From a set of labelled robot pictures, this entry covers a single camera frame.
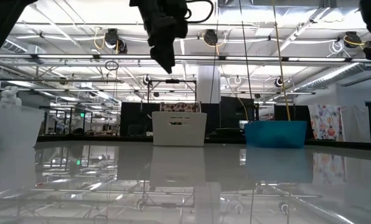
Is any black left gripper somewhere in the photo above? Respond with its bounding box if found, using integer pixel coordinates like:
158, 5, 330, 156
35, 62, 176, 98
129, 0, 189, 75

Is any white building column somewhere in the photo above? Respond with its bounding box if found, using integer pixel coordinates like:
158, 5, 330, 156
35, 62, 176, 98
197, 65, 221, 104

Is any red floral patterned cloth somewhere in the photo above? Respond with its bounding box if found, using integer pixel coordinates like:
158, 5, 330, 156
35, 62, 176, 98
160, 102, 201, 113

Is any black partition panel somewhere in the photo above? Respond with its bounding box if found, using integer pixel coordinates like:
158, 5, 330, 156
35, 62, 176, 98
274, 105, 314, 139
220, 96, 255, 130
120, 102, 161, 138

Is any grey plastic basket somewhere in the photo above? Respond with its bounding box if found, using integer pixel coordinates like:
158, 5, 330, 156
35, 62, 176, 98
151, 111, 208, 147

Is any hanging white cloth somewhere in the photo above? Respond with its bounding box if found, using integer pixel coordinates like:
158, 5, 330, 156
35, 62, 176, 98
340, 104, 371, 143

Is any hanging floral cloth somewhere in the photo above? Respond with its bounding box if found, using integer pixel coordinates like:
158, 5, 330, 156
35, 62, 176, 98
308, 104, 344, 141

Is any teal plastic basket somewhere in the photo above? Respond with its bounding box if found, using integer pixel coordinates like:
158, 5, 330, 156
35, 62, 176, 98
244, 120, 308, 149

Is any white robot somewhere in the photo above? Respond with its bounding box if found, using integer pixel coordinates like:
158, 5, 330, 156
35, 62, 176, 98
0, 86, 22, 106

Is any clear plastic bin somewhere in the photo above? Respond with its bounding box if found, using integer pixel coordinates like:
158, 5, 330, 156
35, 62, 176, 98
0, 98, 46, 150

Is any black metal gantry frame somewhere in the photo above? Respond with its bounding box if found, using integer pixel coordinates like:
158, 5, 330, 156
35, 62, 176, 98
146, 78, 198, 113

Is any black ceiling cable reel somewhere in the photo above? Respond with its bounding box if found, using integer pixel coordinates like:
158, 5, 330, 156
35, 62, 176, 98
343, 30, 363, 49
104, 28, 128, 54
203, 29, 219, 47

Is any silver ventilation duct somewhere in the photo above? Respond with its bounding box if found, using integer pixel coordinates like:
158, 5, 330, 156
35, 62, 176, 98
293, 62, 370, 93

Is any long black cable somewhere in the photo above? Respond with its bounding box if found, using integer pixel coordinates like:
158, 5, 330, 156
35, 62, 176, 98
238, 0, 255, 122

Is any long yellow cable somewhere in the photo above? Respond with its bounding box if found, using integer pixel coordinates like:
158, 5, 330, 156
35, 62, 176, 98
272, 0, 292, 122

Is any black aluminium table frame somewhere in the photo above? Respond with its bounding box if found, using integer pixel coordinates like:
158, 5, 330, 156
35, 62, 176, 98
35, 134, 371, 152

